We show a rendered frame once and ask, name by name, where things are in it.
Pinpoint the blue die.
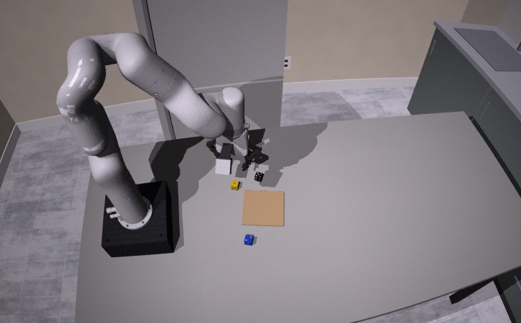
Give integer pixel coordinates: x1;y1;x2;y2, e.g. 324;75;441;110
244;235;253;246

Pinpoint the black die with white pips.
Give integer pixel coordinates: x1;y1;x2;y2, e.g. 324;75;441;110
254;172;263;182

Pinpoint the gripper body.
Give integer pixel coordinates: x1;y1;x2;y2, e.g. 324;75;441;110
216;128;250;156

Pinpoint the tan flat square mat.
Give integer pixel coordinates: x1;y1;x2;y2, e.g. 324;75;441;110
242;190;284;227

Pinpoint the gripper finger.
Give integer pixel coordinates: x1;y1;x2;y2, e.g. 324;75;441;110
244;142;261;168
206;139;220;157

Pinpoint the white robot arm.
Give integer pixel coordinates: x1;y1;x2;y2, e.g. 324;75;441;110
56;32;250;229

